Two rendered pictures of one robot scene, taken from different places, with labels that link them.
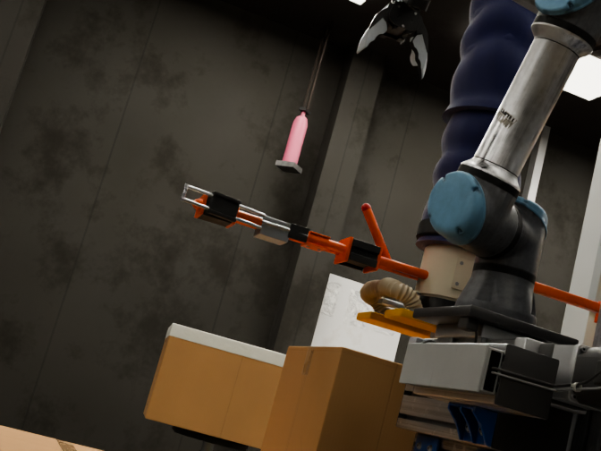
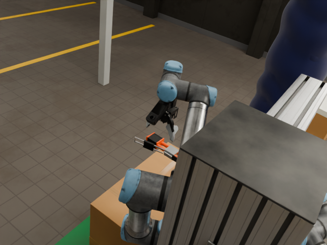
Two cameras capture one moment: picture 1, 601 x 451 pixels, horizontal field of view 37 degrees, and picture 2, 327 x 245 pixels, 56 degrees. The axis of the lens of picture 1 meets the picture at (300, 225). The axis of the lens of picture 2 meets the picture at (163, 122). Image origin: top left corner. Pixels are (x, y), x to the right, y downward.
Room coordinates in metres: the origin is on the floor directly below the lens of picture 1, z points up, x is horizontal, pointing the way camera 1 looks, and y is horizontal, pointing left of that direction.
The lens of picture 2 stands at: (0.99, -0.90, 2.39)
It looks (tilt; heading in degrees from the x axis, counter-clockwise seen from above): 35 degrees down; 46
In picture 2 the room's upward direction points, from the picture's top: 10 degrees clockwise
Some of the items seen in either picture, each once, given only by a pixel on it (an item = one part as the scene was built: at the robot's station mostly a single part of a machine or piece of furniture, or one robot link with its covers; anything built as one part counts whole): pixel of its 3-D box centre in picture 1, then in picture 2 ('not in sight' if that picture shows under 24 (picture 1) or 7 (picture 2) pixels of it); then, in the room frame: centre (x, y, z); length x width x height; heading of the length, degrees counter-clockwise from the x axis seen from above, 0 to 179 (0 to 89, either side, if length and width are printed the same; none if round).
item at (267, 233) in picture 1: (272, 230); (171, 152); (2.04, 0.06, 1.17); 0.07 x 0.07 x 0.04; 14
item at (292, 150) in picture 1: (296, 139); not in sight; (7.06, 0.22, 2.93); 0.24 x 0.23 x 0.53; 16
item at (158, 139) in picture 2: (216, 210); (154, 140); (2.01, 0.19, 1.18); 0.08 x 0.07 x 0.05; 104
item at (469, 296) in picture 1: (498, 297); not in sight; (1.65, -0.39, 1.09); 0.15 x 0.15 x 0.10
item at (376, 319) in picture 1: (426, 327); not in sight; (2.24, -0.37, 1.08); 0.34 x 0.10 x 0.05; 104
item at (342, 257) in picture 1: (358, 255); not in sight; (2.09, -0.15, 1.18); 0.10 x 0.08 x 0.06; 14
